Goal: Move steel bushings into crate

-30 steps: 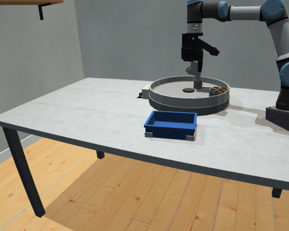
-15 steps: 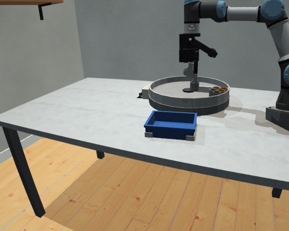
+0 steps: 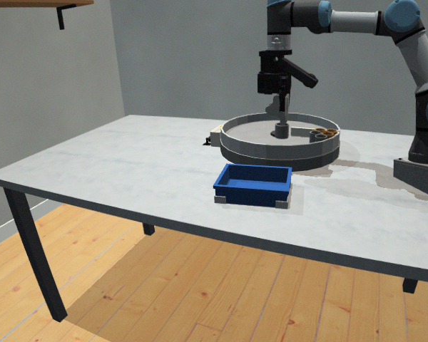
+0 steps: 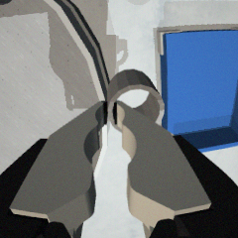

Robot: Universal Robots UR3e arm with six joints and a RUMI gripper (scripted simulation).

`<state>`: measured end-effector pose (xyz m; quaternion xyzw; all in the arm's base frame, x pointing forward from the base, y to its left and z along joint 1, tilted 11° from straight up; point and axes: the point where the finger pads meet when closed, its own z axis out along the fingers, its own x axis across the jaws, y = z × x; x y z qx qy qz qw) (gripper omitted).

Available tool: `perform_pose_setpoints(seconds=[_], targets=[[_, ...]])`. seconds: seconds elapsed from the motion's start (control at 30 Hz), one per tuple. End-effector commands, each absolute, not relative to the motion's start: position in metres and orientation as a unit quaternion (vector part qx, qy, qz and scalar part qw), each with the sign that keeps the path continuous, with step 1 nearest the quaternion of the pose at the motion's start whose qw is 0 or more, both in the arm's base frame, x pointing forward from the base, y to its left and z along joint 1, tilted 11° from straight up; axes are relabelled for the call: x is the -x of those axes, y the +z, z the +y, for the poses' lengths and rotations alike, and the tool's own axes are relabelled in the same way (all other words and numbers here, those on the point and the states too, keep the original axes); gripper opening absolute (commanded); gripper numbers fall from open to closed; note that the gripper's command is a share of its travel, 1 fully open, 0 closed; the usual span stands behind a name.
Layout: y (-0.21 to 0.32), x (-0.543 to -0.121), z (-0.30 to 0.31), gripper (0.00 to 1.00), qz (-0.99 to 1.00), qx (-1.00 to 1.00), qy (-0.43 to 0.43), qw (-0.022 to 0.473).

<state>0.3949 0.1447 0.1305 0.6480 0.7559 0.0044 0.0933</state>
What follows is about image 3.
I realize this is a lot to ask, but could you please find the grey round turntable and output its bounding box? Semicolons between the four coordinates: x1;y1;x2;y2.
203;113;340;172

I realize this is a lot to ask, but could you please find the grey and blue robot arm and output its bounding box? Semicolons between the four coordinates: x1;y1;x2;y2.
267;0;428;164

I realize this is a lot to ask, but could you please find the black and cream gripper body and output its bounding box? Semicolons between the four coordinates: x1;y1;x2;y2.
258;49;292;95

